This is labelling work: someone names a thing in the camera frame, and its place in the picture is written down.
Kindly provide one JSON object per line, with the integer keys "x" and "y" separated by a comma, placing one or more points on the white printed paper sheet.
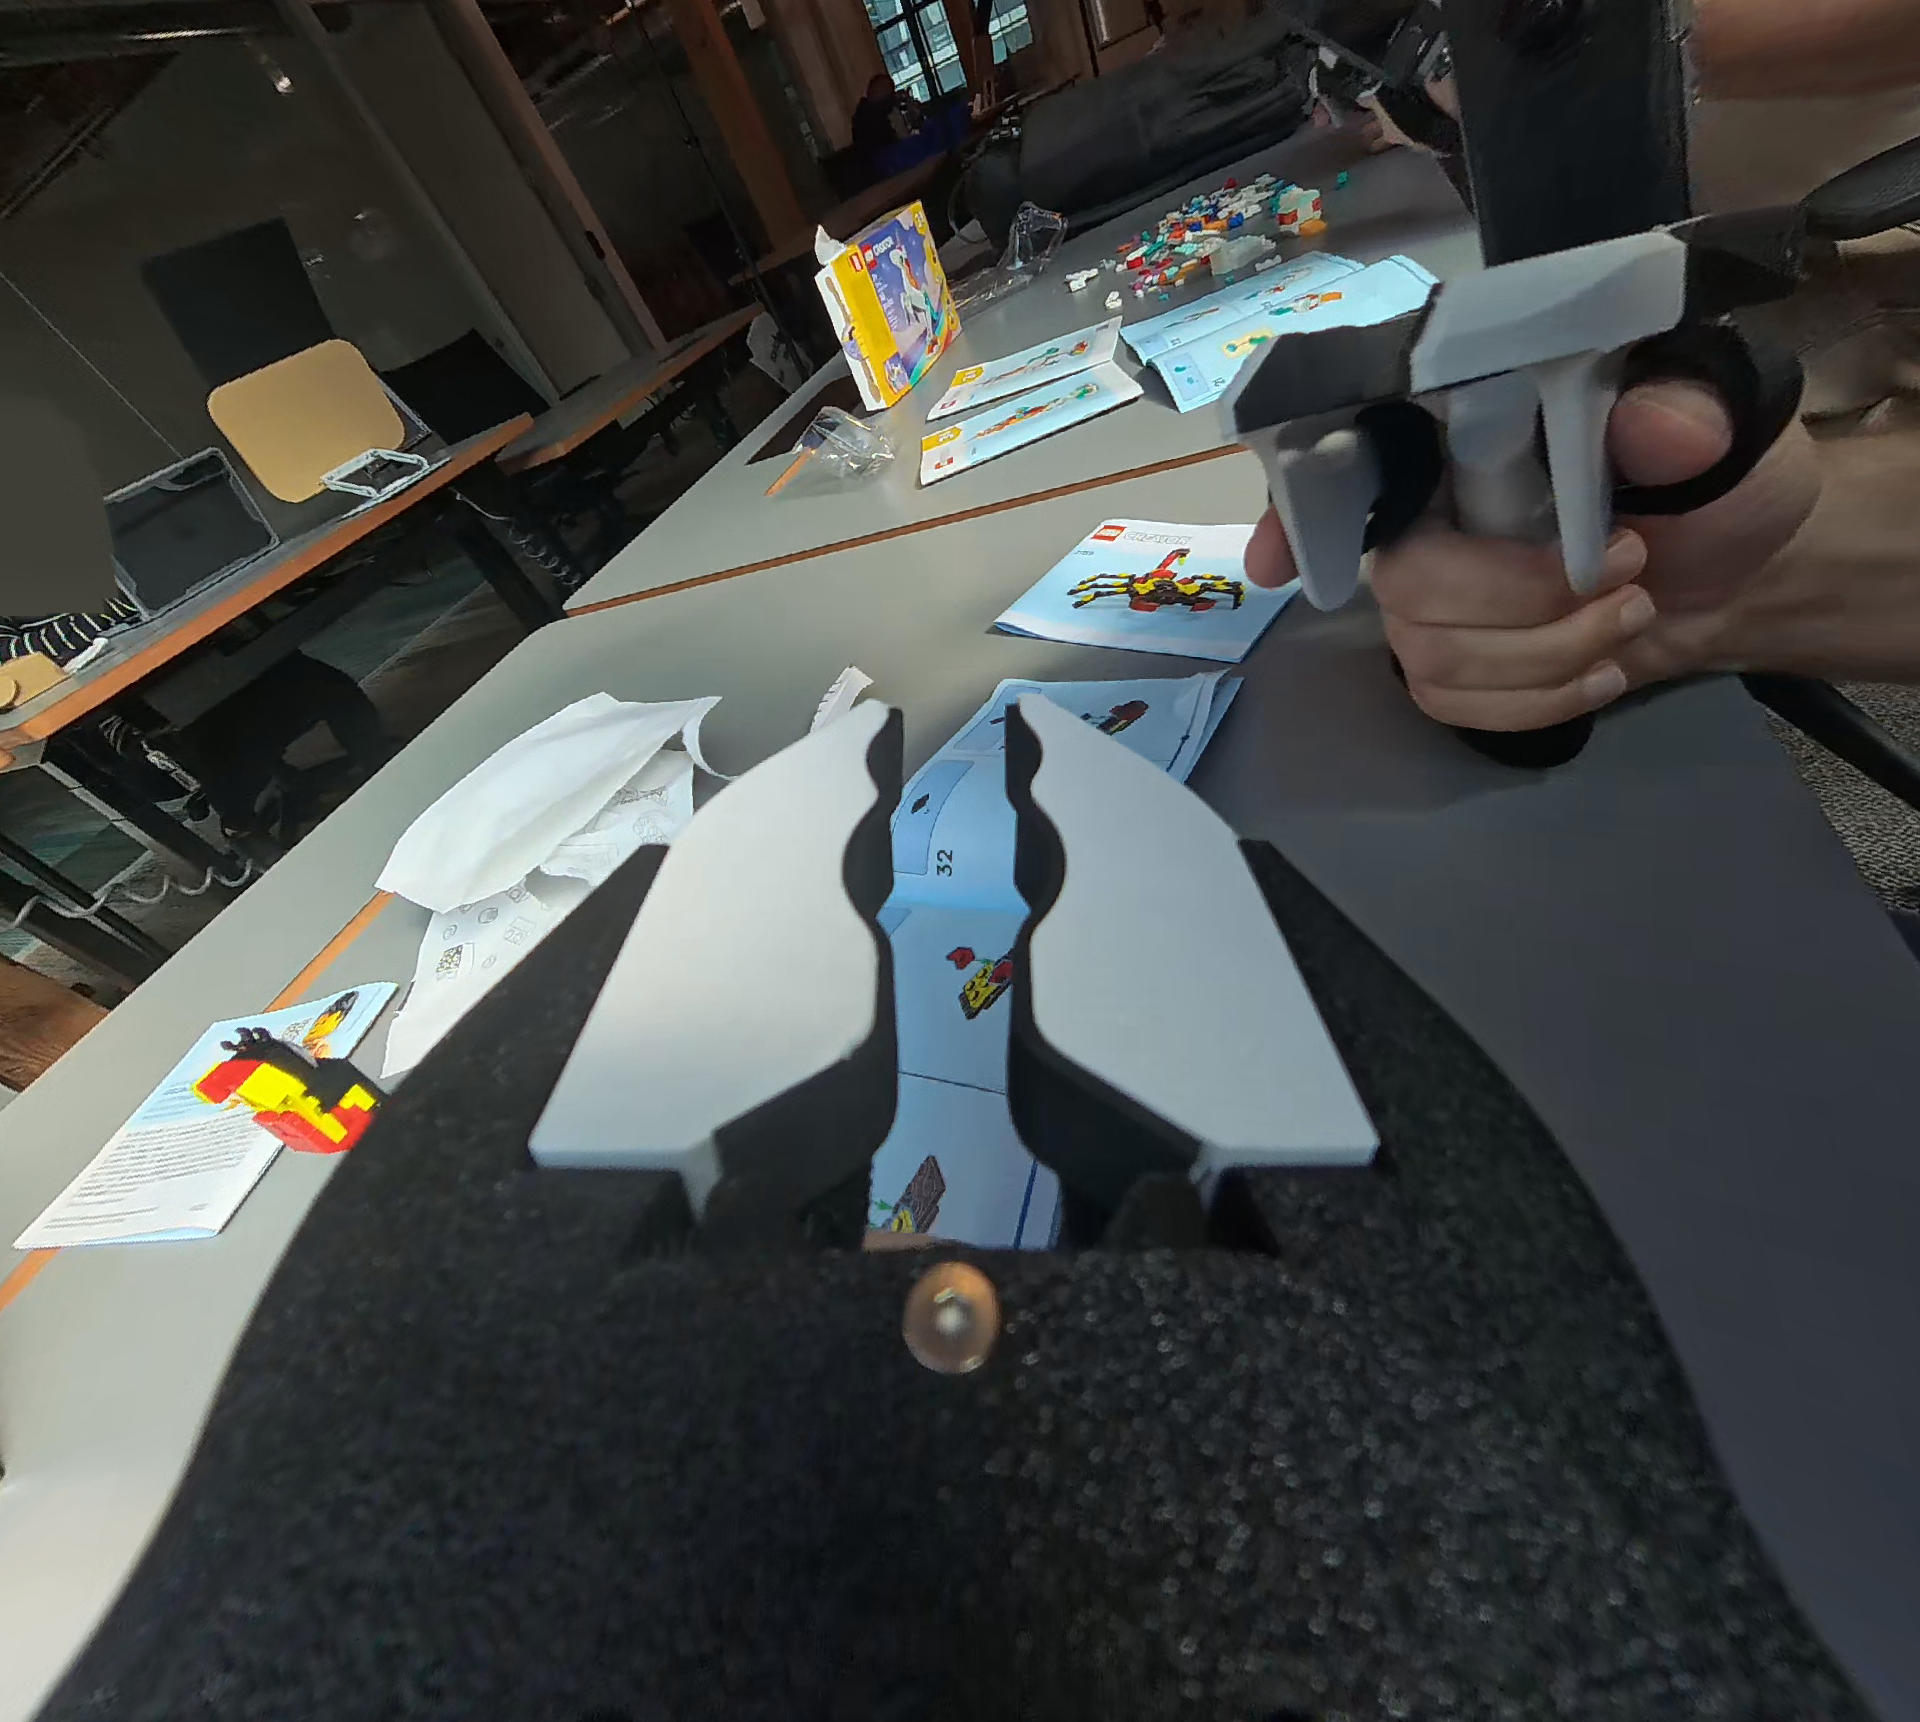
{"x": 480, "y": 956}

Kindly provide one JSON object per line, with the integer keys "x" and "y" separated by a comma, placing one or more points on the person's right forearm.
{"x": 1868, "y": 566}

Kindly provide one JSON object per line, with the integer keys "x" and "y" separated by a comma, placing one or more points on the open booklet beside coloured bricks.
{"x": 1275, "y": 320}

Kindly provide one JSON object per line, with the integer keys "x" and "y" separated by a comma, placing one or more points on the metal laptop stand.
{"x": 383, "y": 472}

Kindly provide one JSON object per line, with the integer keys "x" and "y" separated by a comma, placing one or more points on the background desk with wooden edge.
{"x": 630, "y": 386}
{"x": 344, "y": 537}

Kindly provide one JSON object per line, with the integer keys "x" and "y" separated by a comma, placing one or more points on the black mesh office chair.
{"x": 1868, "y": 184}

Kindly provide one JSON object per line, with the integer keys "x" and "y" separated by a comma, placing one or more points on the closed blue instruction booklet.
{"x": 1020, "y": 441}
{"x": 1034, "y": 380}

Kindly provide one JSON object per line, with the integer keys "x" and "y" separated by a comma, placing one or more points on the tan chair back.
{"x": 300, "y": 411}

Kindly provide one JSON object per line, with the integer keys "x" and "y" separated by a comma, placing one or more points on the dark cloth cover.
{"x": 1154, "y": 125}

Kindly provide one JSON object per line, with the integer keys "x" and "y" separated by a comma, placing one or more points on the grey laptop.
{"x": 188, "y": 537}

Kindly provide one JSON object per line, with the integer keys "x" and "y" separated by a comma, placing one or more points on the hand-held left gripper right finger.
{"x": 1184, "y": 1003}

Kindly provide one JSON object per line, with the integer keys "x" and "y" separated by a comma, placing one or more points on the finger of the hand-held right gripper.
{"x": 1321, "y": 506}
{"x": 1560, "y": 313}

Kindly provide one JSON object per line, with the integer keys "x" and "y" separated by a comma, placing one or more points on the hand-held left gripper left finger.
{"x": 720, "y": 1003}

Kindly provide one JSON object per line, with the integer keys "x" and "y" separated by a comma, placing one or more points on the grey desk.
{"x": 720, "y": 552}
{"x": 1501, "y": 972}

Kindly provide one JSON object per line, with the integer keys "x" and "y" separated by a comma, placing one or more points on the person's right hand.
{"x": 1531, "y": 642}

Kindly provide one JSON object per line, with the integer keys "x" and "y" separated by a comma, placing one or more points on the thin booklet with text page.
{"x": 150, "y": 1182}

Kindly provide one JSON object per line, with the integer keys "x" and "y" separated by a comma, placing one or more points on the open blue instruction booklet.
{"x": 939, "y": 912}

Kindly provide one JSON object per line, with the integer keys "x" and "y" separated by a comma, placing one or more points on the yellow toy box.
{"x": 901, "y": 313}

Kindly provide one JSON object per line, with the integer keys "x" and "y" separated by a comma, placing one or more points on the torn white paper bag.
{"x": 525, "y": 792}

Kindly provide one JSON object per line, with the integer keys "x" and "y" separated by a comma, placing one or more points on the clear plastic bag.
{"x": 843, "y": 441}
{"x": 1034, "y": 237}

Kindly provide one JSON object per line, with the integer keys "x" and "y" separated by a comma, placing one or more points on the red yellow brick model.
{"x": 300, "y": 1101}

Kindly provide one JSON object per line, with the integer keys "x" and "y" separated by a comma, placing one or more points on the pile of coloured bricks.
{"x": 1200, "y": 237}

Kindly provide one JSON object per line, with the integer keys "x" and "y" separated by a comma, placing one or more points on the closed booklet with scorpion cover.
{"x": 1081, "y": 620}

